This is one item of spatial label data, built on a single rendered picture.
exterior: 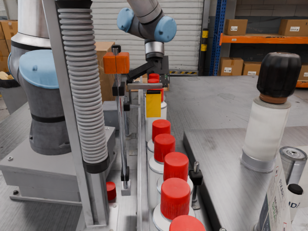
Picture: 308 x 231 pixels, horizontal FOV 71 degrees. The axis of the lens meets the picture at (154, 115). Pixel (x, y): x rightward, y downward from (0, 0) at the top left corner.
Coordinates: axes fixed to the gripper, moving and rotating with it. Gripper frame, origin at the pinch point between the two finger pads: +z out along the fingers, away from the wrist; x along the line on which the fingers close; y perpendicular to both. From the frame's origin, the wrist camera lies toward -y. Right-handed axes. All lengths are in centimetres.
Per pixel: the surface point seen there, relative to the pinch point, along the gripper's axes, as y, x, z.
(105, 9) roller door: -70, 338, -238
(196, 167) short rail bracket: 8.8, -31.0, 17.2
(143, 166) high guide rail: -3.4, -33.6, 16.2
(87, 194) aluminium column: -14.8, -35.6, 21.0
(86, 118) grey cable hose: -10, -57, 7
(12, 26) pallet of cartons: -190, 236, -153
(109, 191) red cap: -11.9, -25.3, 23.2
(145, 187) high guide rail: -3.1, -39.1, 19.3
